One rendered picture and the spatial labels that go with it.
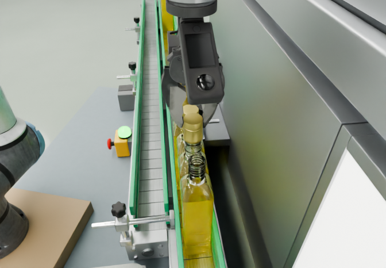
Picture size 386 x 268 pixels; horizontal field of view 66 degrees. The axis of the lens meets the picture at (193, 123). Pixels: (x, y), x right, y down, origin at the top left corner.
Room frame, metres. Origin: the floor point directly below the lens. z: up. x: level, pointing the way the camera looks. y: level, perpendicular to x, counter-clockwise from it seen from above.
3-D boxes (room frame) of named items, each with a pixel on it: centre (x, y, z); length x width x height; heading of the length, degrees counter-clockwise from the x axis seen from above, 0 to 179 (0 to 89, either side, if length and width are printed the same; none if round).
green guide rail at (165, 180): (1.25, 0.16, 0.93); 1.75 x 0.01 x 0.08; 7
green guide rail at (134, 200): (1.25, 0.23, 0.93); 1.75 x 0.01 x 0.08; 7
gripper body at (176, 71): (0.43, 0.00, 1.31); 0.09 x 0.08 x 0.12; 6
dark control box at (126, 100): (1.05, 0.27, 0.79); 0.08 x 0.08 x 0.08; 7
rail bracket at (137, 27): (1.39, 0.29, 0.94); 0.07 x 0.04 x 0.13; 97
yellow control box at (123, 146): (0.77, 0.24, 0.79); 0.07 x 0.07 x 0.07; 7
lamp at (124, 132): (0.77, 0.23, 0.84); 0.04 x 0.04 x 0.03
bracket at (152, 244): (0.35, 0.10, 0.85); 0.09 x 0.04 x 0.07; 97
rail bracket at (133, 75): (0.94, 0.24, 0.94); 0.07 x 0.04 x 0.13; 97
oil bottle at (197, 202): (0.34, -0.01, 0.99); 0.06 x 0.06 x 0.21; 7
